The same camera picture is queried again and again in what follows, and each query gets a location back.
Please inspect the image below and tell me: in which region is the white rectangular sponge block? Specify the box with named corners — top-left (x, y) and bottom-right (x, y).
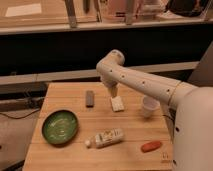
top-left (111, 96), bottom-right (124, 112)

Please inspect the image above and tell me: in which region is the dark bag on shelf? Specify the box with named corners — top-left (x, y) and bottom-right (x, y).
top-left (166, 0), bottom-right (209, 17)

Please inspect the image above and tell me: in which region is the dark grey eraser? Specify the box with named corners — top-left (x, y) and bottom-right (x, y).
top-left (86, 90), bottom-right (94, 107)

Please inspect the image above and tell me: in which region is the green ceramic bowl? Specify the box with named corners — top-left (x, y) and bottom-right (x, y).
top-left (42, 110), bottom-right (79, 145)

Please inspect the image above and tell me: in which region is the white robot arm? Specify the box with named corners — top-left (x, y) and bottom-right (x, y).
top-left (96, 49), bottom-right (213, 171)

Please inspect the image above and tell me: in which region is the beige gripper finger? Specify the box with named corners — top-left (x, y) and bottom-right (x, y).
top-left (109, 86), bottom-right (118, 98)

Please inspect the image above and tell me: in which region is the clear plastic bottle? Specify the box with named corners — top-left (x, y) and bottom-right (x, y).
top-left (85, 128), bottom-right (124, 148)

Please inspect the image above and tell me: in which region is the black cable on floor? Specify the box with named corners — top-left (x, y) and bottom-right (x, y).
top-left (0, 108), bottom-right (42, 121)

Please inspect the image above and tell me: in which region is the white paper sheet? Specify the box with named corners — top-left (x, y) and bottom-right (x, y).
top-left (5, 3), bottom-right (42, 17)

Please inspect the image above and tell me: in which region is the red oblong toy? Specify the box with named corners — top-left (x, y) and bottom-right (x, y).
top-left (141, 141), bottom-right (162, 153)

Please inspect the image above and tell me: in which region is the white plastic cup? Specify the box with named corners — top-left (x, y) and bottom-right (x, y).
top-left (142, 96), bottom-right (160, 118)

